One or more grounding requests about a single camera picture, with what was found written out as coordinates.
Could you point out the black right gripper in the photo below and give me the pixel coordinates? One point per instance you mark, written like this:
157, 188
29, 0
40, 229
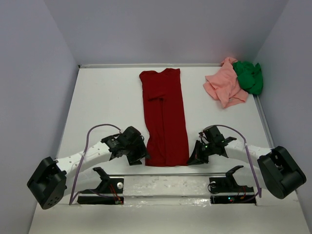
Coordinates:
196, 158

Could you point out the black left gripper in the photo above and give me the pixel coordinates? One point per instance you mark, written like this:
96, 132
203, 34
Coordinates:
141, 152

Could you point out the dark red t-shirt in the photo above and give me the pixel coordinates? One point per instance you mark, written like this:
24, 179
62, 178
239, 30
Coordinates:
164, 118

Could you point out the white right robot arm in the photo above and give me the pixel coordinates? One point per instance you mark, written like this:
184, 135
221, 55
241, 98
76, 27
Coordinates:
273, 169

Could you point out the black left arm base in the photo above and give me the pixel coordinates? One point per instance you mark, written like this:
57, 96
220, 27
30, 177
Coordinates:
109, 191

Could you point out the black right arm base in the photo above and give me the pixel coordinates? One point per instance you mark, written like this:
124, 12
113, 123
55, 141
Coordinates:
225, 190

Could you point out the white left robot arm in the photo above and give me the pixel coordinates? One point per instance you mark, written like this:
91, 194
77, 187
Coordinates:
55, 178

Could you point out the pink t-shirt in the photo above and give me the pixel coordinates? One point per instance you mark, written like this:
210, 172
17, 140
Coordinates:
223, 86

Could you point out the green t-shirt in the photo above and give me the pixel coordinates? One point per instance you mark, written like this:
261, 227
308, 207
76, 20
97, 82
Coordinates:
249, 77

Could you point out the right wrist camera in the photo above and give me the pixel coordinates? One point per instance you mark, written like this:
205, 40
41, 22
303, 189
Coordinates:
205, 137

